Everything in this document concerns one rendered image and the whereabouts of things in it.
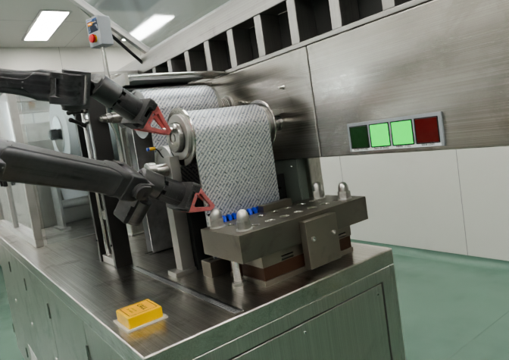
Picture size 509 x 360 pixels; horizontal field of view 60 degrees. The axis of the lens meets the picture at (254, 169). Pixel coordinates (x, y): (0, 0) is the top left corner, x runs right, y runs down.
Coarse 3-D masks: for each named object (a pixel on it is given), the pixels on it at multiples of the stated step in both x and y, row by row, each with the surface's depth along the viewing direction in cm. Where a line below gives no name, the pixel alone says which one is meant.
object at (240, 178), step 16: (256, 144) 118; (208, 160) 109; (224, 160) 112; (240, 160) 115; (256, 160) 118; (272, 160) 121; (208, 176) 109; (224, 176) 112; (240, 176) 114; (256, 176) 117; (272, 176) 121; (208, 192) 109; (224, 192) 112; (240, 192) 114; (256, 192) 117; (272, 192) 121; (224, 208) 111; (240, 208) 114; (208, 224) 109
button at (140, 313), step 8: (136, 304) 90; (144, 304) 89; (152, 304) 88; (120, 312) 87; (128, 312) 86; (136, 312) 85; (144, 312) 85; (152, 312) 86; (160, 312) 87; (120, 320) 87; (128, 320) 83; (136, 320) 84; (144, 320) 85; (152, 320) 86; (128, 328) 83
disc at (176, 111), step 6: (174, 108) 111; (180, 108) 109; (180, 114) 109; (186, 114) 107; (168, 120) 115; (186, 120) 107; (192, 126) 106; (192, 132) 106; (192, 138) 106; (192, 144) 107; (192, 150) 107; (192, 156) 108; (180, 162) 113; (186, 162) 111
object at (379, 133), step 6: (372, 126) 103; (378, 126) 101; (384, 126) 100; (372, 132) 103; (378, 132) 102; (384, 132) 100; (372, 138) 103; (378, 138) 102; (384, 138) 101; (372, 144) 104; (378, 144) 102; (384, 144) 101
